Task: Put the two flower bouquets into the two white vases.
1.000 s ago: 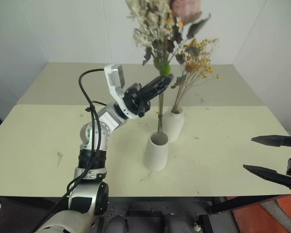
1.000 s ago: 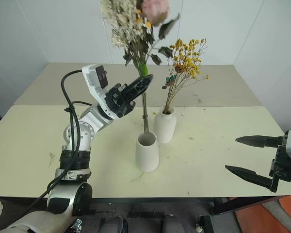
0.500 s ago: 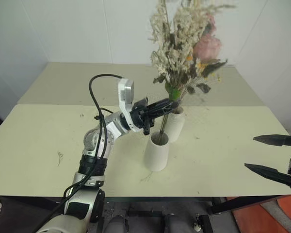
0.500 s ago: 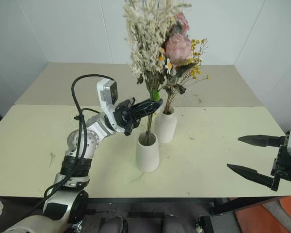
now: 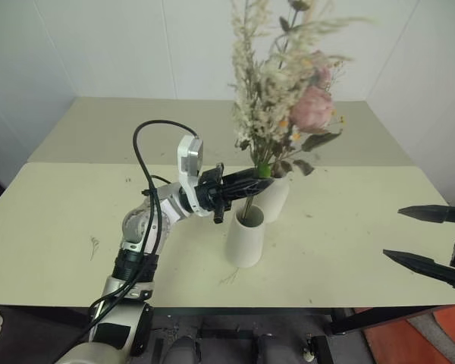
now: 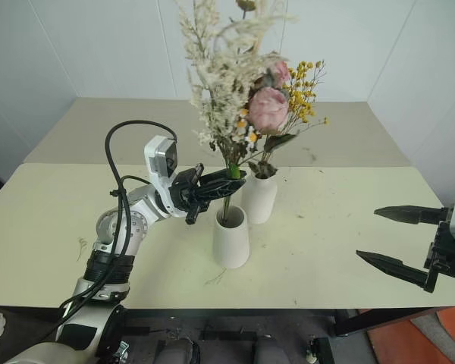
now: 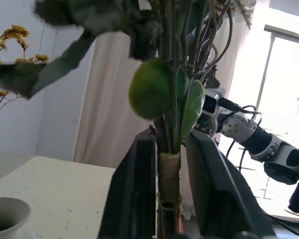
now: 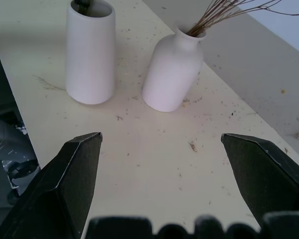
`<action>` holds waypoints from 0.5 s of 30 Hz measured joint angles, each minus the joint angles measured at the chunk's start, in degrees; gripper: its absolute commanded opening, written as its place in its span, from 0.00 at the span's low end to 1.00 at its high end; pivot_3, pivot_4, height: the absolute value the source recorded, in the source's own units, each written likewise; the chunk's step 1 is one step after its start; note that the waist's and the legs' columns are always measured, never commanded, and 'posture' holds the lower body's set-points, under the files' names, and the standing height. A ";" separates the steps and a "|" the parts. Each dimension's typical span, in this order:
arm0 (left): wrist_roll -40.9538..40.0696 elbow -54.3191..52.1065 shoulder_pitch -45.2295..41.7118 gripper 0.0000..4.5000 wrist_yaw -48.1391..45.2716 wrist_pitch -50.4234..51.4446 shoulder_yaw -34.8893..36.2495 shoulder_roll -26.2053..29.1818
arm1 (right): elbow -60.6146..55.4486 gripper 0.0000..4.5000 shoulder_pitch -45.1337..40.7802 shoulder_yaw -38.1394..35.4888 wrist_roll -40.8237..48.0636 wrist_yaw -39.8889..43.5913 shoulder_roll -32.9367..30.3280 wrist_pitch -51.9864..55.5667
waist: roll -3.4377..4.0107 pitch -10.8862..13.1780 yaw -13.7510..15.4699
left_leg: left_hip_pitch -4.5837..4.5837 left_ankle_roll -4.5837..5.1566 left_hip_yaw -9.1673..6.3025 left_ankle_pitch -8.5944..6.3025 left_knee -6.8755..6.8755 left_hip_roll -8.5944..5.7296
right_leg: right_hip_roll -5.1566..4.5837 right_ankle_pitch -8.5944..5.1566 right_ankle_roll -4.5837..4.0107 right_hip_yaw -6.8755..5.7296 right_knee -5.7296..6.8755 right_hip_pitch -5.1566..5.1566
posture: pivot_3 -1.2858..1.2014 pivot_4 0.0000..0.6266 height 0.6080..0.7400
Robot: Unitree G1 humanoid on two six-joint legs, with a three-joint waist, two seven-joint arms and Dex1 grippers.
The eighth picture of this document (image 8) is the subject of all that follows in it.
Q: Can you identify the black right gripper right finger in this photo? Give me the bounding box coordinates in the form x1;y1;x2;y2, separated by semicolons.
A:
221;133;299;229

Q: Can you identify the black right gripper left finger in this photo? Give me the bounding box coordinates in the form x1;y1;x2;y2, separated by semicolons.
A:
0;132;103;239

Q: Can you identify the grey robot body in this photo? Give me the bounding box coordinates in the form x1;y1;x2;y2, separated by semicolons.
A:
0;109;42;207

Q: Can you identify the tall white cylinder vase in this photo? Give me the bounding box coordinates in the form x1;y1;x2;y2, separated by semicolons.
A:
65;0;117;105

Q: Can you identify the white bottle-shaped vase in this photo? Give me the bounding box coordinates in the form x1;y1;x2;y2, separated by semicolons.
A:
141;26;207;113

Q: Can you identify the dried brown twig bouquet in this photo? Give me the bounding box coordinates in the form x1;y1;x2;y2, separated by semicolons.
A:
186;0;299;37

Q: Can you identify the dark green stem bouquet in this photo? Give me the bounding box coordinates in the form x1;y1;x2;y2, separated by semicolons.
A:
73;0;93;14

